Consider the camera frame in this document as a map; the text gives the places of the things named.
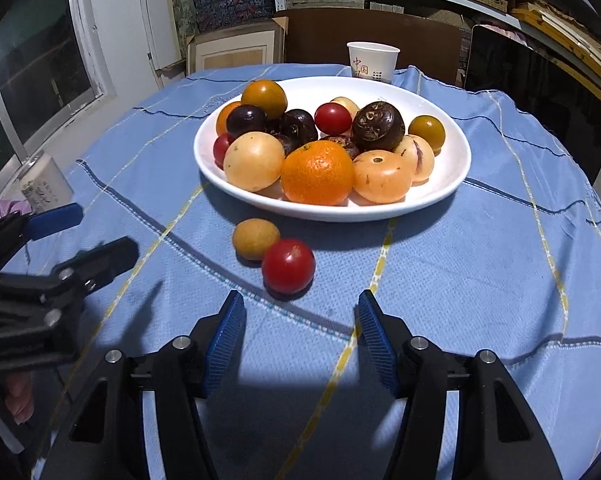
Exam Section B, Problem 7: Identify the white drink can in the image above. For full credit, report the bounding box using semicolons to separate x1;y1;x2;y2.
19;152;75;216

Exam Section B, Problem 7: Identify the cardboard box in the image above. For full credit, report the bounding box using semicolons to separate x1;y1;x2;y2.
186;16;288;75

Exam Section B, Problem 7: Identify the blue checked tablecloth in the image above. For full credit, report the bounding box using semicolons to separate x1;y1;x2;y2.
0;62;601;480

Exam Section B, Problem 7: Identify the white paper cup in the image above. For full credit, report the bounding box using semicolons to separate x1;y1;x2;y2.
347;41;401;84

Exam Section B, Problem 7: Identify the white oval plate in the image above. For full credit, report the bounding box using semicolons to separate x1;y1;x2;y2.
194;76;472;222

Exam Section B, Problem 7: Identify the dark purple round fruit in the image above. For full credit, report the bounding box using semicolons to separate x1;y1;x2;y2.
226;104;268;138
279;108;319;144

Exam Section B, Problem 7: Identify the orange peach round fruit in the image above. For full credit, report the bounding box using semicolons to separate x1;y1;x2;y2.
352;150;413;205

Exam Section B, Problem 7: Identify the striped pepino melon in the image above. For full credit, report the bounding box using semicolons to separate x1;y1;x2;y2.
393;134;436;183

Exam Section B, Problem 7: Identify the stack of patterned fabric boxes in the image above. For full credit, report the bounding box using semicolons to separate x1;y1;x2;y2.
190;0;276;36

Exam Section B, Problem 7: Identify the brown board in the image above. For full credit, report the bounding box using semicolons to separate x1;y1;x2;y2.
283;7;463;86

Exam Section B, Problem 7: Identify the black panel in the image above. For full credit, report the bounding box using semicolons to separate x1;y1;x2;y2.
463;24;601;186

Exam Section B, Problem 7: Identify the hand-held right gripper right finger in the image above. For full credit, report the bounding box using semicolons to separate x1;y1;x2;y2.
356;290;563;480

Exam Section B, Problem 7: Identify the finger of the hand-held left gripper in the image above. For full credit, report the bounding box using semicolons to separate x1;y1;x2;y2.
0;203;84;273
0;236;140;327

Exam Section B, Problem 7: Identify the pale yellow round fruit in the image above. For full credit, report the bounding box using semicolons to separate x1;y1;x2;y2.
223;131;286;192

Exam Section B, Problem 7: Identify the pink cloth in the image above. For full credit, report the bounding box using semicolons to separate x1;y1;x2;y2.
0;200;31;233

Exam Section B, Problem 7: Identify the small orange tangerine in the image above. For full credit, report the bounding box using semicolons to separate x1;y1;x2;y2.
215;101;242;137

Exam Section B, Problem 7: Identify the large orange tangerine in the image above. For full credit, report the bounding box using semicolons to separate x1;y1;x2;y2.
281;140;355;206

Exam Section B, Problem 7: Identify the red cherry tomato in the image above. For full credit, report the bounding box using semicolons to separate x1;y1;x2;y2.
313;102;353;136
213;132;236;170
261;238;316;295

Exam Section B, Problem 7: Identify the pale peach round fruit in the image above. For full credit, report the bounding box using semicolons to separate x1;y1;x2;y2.
329;96;361;121

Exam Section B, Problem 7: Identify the glass window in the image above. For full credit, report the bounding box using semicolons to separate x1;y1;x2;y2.
0;0;106;161

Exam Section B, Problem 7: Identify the stack of yellow framed boards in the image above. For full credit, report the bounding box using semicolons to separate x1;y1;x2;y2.
513;2;601;86

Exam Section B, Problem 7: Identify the small tan longan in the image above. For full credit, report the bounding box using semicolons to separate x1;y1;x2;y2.
232;218;282;261

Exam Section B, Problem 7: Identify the person's left hand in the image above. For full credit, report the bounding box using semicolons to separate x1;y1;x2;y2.
3;372;35;426

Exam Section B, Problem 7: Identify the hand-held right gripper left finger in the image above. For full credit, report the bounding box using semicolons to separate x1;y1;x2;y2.
40;290;246;480

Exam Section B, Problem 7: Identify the yellow-orange citrus fruit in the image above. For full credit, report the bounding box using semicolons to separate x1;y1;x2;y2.
241;80;288;120
407;115;446;153

